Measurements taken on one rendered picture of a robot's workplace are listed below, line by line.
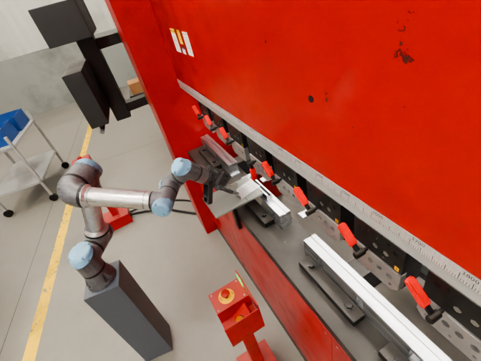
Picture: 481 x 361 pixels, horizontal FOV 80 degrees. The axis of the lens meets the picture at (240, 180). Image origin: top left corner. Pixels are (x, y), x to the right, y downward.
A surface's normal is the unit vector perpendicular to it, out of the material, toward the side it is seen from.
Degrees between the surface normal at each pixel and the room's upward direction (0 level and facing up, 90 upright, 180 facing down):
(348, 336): 0
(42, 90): 90
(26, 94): 90
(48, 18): 90
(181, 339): 0
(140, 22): 90
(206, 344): 0
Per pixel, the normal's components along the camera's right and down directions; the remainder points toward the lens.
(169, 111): 0.45, 0.46
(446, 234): -0.86, 0.43
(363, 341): -0.21, -0.78
